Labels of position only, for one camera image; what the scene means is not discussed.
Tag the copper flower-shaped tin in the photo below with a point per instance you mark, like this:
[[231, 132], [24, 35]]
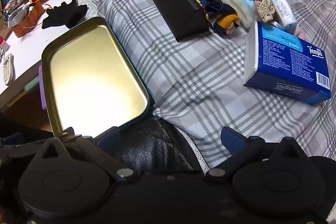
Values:
[[25, 19]]

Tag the gold tin box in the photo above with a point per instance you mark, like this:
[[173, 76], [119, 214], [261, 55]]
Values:
[[97, 74]]

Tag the white remote control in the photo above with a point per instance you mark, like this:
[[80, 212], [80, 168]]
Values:
[[7, 70]]

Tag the white tissue packet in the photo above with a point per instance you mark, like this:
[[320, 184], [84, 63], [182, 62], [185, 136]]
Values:
[[282, 8]]

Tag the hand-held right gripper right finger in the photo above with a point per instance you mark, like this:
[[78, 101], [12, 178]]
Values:
[[232, 138]]

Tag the purple foam strip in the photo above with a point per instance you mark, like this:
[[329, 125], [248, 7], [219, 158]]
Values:
[[42, 90]]

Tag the navy yellow printed cloth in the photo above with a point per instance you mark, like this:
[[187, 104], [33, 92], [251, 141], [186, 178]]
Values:
[[223, 18]]

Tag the black triangular case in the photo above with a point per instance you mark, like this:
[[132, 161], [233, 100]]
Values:
[[178, 6]]

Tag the black leather pouch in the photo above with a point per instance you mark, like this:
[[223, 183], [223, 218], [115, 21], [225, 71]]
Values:
[[155, 145]]

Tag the grey plaid blanket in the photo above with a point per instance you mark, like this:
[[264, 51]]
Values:
[[199, 74]]

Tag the blue tissue pack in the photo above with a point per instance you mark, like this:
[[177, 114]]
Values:
[[286, 64]]

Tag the beige crocheted cloth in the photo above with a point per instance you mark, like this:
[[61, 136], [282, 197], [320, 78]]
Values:
[[264, 11]]

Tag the black knitted glove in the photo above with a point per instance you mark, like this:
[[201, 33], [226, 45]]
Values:
[[64, 14]]

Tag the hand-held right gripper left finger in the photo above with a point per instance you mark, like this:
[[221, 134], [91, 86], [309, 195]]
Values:
[[107, 138]]

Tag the green foam strip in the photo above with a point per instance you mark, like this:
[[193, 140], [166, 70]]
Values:
[[31, 85]]

